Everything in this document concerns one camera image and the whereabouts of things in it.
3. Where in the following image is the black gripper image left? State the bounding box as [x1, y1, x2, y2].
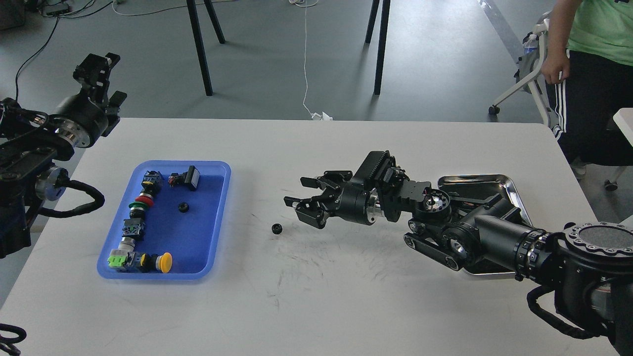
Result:
[52, 53, 128, 148]

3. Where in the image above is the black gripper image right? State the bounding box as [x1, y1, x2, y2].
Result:
[283, 171, 375, 228]

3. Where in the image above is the small black gear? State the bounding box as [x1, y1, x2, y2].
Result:
[271, 223, 283, 235]
[177, 201, 190, 213]

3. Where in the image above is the blue plastic tray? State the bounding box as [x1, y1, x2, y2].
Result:
[97, 160, 231, 281]

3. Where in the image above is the silver metal tray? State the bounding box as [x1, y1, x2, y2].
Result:
[437, 174, 532, 280]

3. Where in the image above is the red green push button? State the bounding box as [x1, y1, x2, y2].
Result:
[128, 193, 154, 219]

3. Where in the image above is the black table leg left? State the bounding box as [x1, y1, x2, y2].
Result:
[186, 0, 226, 96]

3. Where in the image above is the black table leg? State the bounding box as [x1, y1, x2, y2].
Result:
[364, 0, 391, 95]
[186, 0, 226, 96]

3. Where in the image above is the black table leg right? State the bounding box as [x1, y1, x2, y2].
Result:
[364, 0, 391, 95]

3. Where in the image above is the white rolling chair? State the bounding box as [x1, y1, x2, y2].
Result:
[488, 11, 551, 128]

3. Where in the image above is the person in green shirt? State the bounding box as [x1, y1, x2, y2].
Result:
[541, 0, 633, 168]

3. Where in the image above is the black floor cable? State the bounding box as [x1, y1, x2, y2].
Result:
[0, 0, 114, 122]

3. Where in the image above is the white power cable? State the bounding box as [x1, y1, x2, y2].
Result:
[288, 0, 333, 121]

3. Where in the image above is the black yellow selector switch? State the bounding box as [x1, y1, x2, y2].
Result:
[141, 171, 164, 196]

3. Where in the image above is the black rocker switch connector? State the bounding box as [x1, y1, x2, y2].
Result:
[168, 165, 200, 191]

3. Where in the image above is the black silver switch module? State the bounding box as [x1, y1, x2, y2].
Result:
[118, 218, 145, 252]

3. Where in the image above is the green terminal block switch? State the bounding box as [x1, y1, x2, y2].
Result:
[108, 249, 141, 273]

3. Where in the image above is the yellow push button switch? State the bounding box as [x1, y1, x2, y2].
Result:
[139, 252, 173, 273]

